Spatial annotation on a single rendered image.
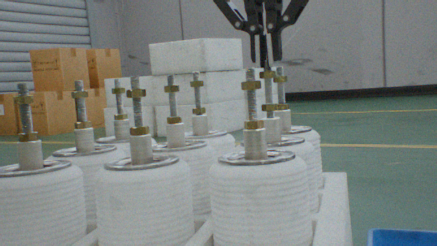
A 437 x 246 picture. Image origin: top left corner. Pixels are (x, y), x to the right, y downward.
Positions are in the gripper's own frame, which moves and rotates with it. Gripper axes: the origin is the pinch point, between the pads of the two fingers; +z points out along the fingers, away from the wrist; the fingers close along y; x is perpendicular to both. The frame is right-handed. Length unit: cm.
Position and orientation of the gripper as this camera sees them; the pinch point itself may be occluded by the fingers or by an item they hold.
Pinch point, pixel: (266, 51)
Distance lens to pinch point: 67.0
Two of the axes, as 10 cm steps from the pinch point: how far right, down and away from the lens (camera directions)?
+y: -9.3, 0.4, 3.7
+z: 0.8, 9.9, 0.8
